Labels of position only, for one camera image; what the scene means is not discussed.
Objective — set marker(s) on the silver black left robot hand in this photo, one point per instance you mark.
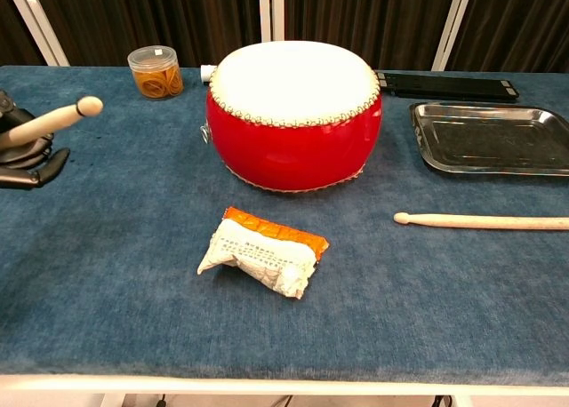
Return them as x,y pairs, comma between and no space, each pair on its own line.
26,167

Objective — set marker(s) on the wooden drumstick with black band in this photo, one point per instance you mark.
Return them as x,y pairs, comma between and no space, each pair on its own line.
53,120

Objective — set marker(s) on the plain wooden drumstick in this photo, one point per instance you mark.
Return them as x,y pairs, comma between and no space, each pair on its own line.
467,221

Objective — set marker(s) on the blue table cloth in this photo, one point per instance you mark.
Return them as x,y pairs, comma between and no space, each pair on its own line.
111,291

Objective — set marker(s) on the clear jar of rubber bands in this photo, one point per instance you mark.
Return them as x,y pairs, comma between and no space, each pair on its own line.
155,78

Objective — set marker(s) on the white orange crumpled packet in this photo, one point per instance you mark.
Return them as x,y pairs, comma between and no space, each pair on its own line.
262,256

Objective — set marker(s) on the red drum with white head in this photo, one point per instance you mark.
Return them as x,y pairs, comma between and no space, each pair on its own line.
293,140

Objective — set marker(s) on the black flat folded stand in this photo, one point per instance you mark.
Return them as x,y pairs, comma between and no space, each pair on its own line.
444,87

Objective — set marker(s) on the steel rectangular tray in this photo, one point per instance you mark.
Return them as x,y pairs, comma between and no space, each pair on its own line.
489,140

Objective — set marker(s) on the white frame post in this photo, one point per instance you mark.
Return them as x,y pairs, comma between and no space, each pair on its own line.
453,25
271,11
40,29

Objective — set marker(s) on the white table frame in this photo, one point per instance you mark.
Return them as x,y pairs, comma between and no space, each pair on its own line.
266,387

